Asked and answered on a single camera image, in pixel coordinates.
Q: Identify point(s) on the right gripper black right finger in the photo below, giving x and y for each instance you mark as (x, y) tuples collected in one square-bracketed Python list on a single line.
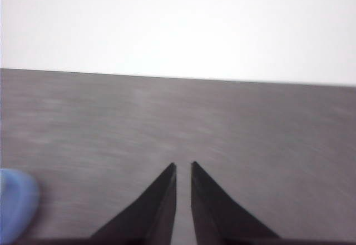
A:
[(217, 220)]

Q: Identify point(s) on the blue plate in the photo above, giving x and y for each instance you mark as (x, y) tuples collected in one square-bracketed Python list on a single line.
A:
[(16, 203)]

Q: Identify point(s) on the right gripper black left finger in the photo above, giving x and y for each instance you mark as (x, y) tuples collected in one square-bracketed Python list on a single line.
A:
[(153, 214)]

